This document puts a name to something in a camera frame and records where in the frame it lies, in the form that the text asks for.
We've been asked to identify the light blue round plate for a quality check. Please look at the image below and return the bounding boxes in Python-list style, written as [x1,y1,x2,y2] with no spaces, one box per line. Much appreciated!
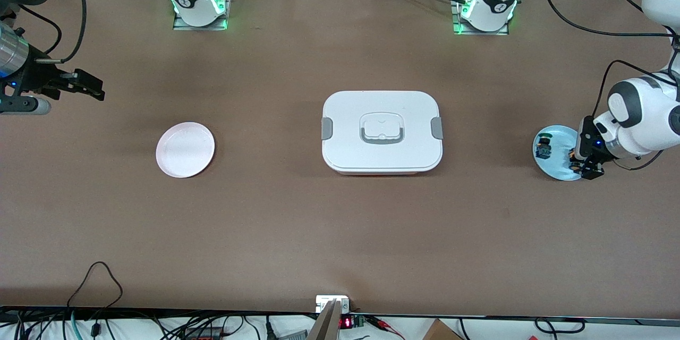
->
[532,125,590,181]

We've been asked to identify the pink round plate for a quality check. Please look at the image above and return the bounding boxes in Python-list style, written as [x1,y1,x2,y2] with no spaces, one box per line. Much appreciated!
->
[156,122,216,179]

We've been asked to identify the white lunch box grey clips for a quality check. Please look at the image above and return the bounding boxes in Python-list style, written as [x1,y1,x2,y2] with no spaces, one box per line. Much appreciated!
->
[321,90,444,176]

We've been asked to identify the brown cardboard box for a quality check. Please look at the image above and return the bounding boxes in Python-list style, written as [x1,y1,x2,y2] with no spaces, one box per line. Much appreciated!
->
[422,319,463,340]

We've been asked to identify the small white socket box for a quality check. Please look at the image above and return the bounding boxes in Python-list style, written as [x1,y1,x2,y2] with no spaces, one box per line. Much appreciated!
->
[316,295,350,313]

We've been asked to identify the aluminium profile bar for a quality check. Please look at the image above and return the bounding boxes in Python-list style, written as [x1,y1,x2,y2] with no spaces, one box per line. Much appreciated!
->
[307,299,342,340]

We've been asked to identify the blue green push-button switch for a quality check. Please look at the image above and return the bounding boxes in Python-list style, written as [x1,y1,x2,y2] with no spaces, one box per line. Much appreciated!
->
[535,134,554,160]

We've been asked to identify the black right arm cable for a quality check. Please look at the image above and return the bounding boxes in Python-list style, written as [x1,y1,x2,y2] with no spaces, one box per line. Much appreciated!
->
[16,0,88,64]

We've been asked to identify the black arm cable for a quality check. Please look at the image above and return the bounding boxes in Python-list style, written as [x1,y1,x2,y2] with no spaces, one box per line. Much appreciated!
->
[16,0,88,64]
[542,0,680,172]

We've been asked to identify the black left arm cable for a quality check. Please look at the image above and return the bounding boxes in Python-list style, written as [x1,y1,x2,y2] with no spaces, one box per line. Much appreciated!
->
[542,0,680,172]

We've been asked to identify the black flat looped cable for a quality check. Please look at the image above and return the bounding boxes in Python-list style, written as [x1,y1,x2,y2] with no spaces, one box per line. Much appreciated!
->
[534,317,586,335]

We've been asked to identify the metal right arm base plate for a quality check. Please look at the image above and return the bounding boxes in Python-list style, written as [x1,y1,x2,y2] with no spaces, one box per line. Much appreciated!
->
[173,0,234,31]

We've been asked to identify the thin black looped cable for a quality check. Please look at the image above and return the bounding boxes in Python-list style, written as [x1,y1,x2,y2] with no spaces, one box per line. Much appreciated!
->
[66,261,124,309]

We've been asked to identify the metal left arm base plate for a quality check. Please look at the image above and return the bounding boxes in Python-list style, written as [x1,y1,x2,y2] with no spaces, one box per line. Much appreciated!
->
[450,0,509,36]

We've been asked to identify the red clip wires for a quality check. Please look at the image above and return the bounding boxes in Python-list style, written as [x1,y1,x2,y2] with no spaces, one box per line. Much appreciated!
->
[367,316,405,340]

